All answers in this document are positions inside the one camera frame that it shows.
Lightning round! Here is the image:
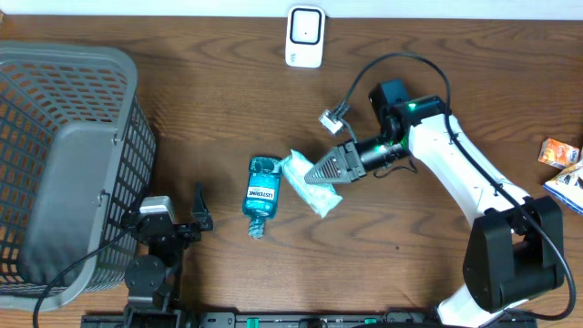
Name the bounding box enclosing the mint green wipes pack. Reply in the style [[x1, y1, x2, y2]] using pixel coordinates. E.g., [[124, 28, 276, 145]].
[[280, 149, 343, 219]]

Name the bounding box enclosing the teal mouthwash bottle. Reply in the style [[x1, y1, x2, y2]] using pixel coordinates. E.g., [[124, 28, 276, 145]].
[[242, 157, 282, 240]]

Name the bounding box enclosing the grey plastic shopping basket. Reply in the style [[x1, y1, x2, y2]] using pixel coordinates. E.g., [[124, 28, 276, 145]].
[[1, 41, 157, 311]]

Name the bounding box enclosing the small orange snack pack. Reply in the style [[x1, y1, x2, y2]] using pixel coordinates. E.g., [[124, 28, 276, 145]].
[[537, 138, 580, 169]]

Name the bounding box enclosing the large yellow white snack bag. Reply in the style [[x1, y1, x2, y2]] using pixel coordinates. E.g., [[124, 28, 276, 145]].
[[543, 160, 583, 215]]

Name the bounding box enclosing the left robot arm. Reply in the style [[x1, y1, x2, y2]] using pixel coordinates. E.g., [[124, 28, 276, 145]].
[[120, 183, 213, 327]]

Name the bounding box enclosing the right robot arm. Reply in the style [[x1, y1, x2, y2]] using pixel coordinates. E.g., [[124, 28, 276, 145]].
[[304, 79, 565, 327]]

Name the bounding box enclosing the white barcode scanner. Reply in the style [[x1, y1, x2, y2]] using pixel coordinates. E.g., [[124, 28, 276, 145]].
[[284, 5, 326, 68]]

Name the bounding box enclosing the right black cable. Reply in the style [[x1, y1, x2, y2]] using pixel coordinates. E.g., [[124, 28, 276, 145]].
[[339, 51, 578, 323]]

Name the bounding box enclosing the black cable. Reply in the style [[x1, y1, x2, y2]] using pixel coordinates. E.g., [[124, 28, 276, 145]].
[[32, 225, 133, 328], [339, 51, 578, 323]]

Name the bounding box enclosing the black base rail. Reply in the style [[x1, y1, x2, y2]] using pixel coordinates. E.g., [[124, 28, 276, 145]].
[[81, 311, 538, 328]]

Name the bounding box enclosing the left black cable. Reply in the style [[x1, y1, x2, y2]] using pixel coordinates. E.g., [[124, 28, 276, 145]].
[[32, 225, 133, 328]]

